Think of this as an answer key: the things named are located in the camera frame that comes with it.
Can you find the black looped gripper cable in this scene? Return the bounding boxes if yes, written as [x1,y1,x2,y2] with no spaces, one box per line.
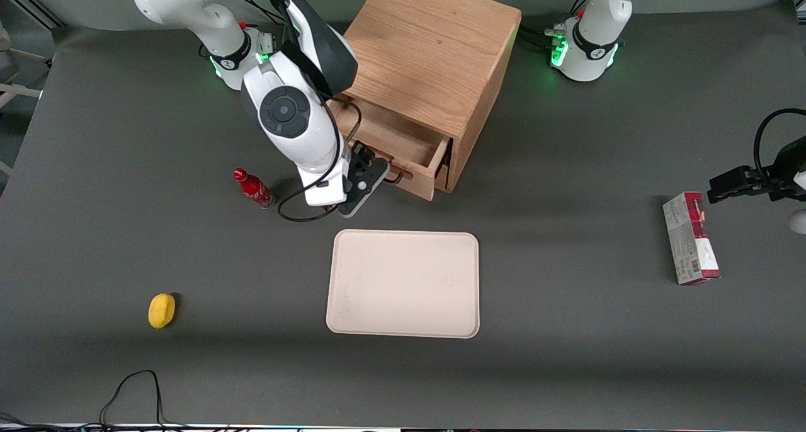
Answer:
[754,108,806,176]

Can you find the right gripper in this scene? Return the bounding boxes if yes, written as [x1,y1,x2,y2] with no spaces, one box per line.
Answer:
[300,140,392,219]

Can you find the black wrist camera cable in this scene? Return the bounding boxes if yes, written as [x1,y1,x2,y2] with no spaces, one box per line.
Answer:
[277,98,363,224]

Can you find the red soda bottle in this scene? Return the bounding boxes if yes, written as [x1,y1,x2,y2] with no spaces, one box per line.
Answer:
[233,168,276,210]

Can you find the white metal stand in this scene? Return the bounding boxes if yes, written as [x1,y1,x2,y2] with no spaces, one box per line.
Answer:
[0,23,54,105]

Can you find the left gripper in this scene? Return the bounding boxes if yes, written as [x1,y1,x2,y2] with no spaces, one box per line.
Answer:
[707,136,806,205]

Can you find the black arm base cables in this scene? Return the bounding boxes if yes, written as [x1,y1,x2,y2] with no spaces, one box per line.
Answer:
[238,0,284,58]
[519,0,587,50]

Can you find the wooden drawer cabinet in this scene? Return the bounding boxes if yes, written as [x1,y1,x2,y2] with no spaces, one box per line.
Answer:
[327,0,523,195]

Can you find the thin black table cable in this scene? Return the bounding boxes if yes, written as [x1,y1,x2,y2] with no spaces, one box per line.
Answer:
[99,370,190,430]

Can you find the beige plastic tray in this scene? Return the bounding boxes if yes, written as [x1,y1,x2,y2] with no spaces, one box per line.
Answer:
[326,229,480,339]

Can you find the red grey cardboard box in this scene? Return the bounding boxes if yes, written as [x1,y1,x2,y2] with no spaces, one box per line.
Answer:
[662,191,722,286]

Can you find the yellow lemon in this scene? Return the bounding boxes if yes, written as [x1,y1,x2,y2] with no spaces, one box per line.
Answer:
[148,293,176,329]

